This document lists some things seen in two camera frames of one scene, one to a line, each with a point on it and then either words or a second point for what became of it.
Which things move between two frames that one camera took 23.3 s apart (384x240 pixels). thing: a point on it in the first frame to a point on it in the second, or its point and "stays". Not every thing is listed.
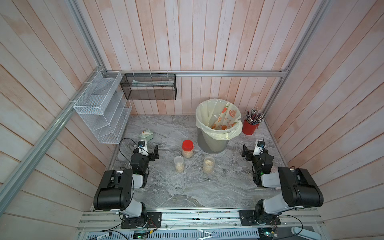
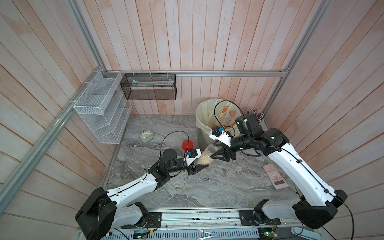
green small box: (146, 135) stays
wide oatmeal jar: (208, 166) to (204, 158)
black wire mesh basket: (149, 86) stays
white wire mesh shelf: (103, 107) stays
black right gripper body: (255, 160) to (241, 144)
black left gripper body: (150, 158) to (181, 165)
